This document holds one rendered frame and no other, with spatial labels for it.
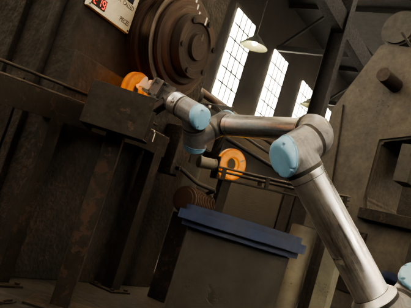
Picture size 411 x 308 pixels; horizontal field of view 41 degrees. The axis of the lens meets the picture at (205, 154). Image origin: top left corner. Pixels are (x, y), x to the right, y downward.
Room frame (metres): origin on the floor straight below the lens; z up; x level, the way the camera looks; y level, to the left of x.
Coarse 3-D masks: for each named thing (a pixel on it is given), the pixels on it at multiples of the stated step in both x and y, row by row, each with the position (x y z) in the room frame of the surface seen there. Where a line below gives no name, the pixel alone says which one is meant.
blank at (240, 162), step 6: (228, 150) 2.62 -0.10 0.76; (234, 150) 2.64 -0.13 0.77; (222, 156) 2.61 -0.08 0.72; (228, 156) 2.63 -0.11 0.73; (234, 156) 2.64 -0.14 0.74; (240, 156) 2.66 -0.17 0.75; (222, 162) 2.61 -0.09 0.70; (240, 162) 2.66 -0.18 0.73; (234, 168) 2.68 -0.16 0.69; (240, 168) 2.67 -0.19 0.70; (240, 174) 2.67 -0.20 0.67
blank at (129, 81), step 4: (132, 72) 2.16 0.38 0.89; (136, 72) 2.16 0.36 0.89; (128, 76) 2.14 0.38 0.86; (132, 76) 2.14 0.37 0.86; (136, 76) 2.16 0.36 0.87; (140, 76) 2.17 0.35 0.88; (144, 76) 2.20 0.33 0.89; (124, 80) 2.14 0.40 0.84; (128, 80) 2.13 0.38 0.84; (132, 80) 2.14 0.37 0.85; (136, 80) 2.16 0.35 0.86; (140, 80) 2.18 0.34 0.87; (148, 80) 2.22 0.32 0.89; (124, 84) 2.13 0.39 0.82; (128, 84) 2.13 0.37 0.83; (132, 84) 2.15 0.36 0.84; (124, 88) 2.13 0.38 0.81; (128, 88) 2.13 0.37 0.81; (132, 88) 2.15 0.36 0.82; (140, 92) 2.22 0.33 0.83
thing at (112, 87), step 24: (96, 96) 1.66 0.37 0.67; (120, 96) 1.67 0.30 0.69; (144, 96) 1.67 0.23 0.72; (96, 120) 1.66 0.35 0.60; (120, 120) 1.67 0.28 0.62; (144, 120) 1.67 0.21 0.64; (120, 144) 1.79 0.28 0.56; (96, 168) 1.79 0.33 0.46; (96, 192) 1.79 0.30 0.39; (96, 216) 1.79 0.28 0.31; (72, 240) 1.79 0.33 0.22; (72, 264) 1.79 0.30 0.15; (72, 288) 1.79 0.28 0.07
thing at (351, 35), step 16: (320, 0) 9.79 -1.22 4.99; (336, 0) 10.21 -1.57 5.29; (352, 0) 10.82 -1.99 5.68; (336, 16) 10.41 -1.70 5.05; (352, 16) 10.99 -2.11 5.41; (336, 32) 11.02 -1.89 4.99; (352, 32) 11.35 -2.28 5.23; (336, 48) 10.97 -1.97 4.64; (352, 48) 11.61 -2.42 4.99; (320, 64) 10.97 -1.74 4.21; (336, 64) 10.88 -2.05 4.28; (320, 80) 11.05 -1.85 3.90; (320, 96) 11.00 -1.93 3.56; (320, 112) 10.82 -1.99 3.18
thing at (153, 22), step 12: (156, 0) 2.22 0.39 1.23; (168, 0) 2.20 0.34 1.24; (156, 12) 2.16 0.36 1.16; (204, 12) 2.43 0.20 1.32; (144, 24) 2.19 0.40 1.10; (156, 24) 2.18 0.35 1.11; (144, 36) 2.19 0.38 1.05; (144, 48) 2.20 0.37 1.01; (144, 60) 2.23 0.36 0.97; (144, 72) 2.28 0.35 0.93; (156, 72) 2.26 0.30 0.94
